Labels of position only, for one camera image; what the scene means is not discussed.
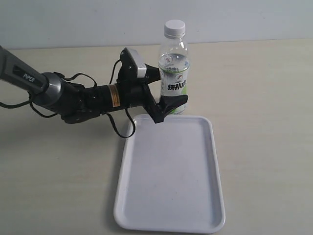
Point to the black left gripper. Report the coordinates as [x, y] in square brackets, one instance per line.
[127, 93]

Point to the clear labelled water bottle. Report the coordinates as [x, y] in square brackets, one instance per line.
[174, 65]

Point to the white bottle cap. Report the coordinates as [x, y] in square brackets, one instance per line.
[174, 29]

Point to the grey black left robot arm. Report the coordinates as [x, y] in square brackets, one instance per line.
[76, 103]

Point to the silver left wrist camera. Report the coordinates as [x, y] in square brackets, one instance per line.
[133, 65]

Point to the white plastic tray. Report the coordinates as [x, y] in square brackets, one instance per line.
[169, 179]

